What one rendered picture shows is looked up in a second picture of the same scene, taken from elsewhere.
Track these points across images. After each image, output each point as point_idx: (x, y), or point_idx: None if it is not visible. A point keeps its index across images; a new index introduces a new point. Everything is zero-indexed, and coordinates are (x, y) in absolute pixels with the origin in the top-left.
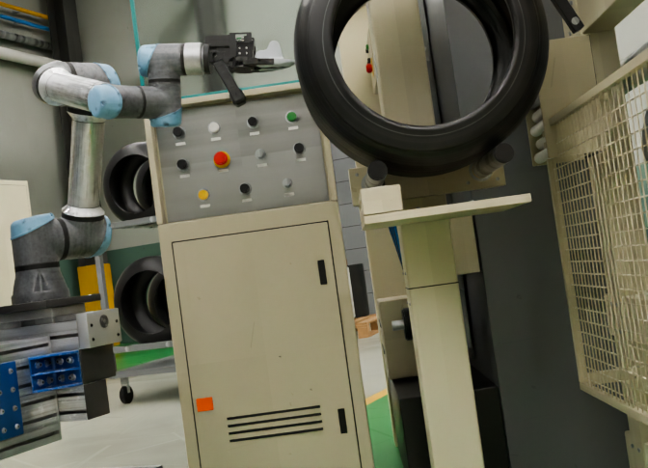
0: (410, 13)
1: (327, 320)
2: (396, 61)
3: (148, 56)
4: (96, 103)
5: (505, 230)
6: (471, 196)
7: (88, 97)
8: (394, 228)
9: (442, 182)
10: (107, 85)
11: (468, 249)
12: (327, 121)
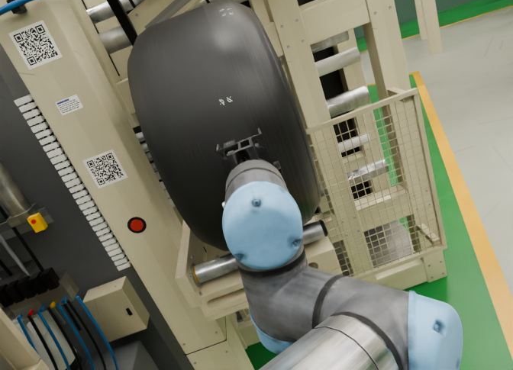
0: (117, 104)
1: None
2: (136, 154)
3: (298, 210)
4: (458, 348)
5: (137, 275)
6: (115, 265)
7: (438, 367)
8: (101, 333)
9: (200, 244)
10: (417, 297)
11: (140, 304)
12: (310, 204)
